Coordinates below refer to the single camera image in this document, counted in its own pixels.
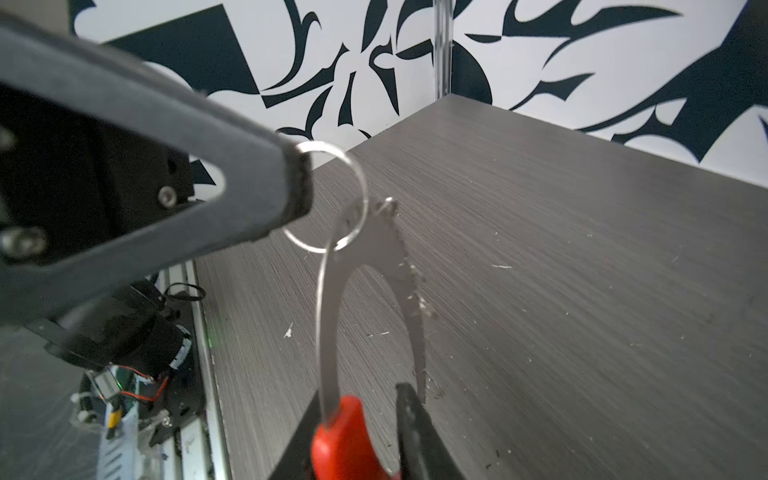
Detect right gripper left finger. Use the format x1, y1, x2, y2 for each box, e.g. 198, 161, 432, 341
268, 393, 321, 480

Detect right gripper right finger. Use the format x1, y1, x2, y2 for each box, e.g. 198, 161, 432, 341
396, 383, 465, 480

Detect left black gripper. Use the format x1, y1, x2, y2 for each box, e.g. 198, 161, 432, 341
1, 13, 313, 326

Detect red key tag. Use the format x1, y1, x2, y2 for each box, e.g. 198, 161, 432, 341
311, 395, 399, 480

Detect small silver split ring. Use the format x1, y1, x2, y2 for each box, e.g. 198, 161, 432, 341
281, 140, 370, 254

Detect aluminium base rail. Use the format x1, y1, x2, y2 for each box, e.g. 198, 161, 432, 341
155, 261, 232, 479

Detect white slotted cable duct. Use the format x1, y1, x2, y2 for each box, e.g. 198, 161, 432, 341
96, 410, 140, 480

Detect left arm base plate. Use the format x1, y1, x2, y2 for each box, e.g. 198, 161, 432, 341
26, 280, 192, 447

